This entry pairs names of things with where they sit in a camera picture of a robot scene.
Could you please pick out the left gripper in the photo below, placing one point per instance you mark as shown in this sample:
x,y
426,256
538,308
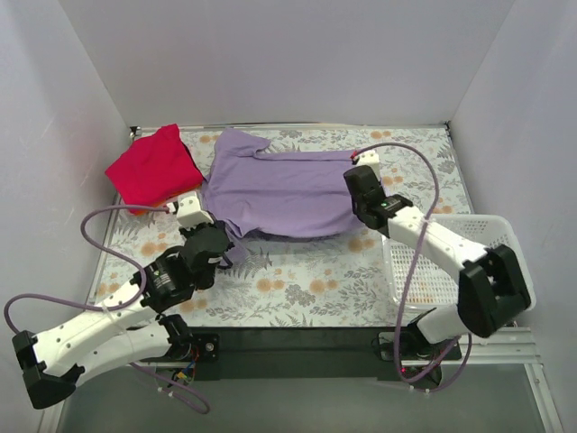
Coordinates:
x,y
198,229

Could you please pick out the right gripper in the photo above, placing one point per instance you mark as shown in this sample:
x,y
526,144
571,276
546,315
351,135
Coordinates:
x,y
361,181

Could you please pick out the purple t shirt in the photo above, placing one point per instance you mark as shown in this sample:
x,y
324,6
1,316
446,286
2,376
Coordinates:
x,y
291,194

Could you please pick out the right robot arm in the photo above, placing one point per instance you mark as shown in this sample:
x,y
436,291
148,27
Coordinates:
x,y
492,286

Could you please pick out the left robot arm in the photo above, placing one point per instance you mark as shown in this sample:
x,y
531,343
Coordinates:
x,y
131,325

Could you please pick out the orange folded t shirt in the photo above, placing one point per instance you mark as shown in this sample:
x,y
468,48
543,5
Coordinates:
x,y
149,209

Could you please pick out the floral table mat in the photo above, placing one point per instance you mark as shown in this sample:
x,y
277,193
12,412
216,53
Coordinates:
x,y
337,281

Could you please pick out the red folded t shirt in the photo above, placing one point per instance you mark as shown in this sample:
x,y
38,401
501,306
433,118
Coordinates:
x,y
155,169

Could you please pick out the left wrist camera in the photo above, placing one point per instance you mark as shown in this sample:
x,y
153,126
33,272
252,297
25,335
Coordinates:
x,y
188,210

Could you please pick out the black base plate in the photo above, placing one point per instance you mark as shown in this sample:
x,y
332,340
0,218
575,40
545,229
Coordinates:
x,y
290,353

